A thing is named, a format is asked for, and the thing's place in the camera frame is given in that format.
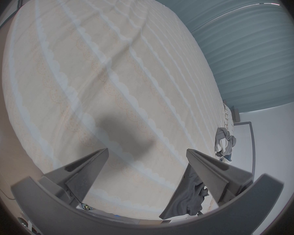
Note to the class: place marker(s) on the bed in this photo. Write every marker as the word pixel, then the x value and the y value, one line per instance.
pixel 100 70

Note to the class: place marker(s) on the white printed pillow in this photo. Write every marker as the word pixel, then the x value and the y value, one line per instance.
pixel 229 117

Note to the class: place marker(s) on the blue-green curtain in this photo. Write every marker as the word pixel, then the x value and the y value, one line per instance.
pixel 198 4
pixel 254 57

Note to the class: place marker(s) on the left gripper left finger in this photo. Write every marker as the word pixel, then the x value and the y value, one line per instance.
pixel 80 175

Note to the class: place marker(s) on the pile of clothes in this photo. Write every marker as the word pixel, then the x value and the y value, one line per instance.
pixel 225 143

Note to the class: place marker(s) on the black T-shirt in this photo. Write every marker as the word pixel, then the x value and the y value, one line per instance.
pixel 186 199

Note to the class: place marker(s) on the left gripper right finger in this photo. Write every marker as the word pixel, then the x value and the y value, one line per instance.
pixel 215 177

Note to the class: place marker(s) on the grey bedside table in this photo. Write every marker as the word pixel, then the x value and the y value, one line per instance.
pixel 236 114

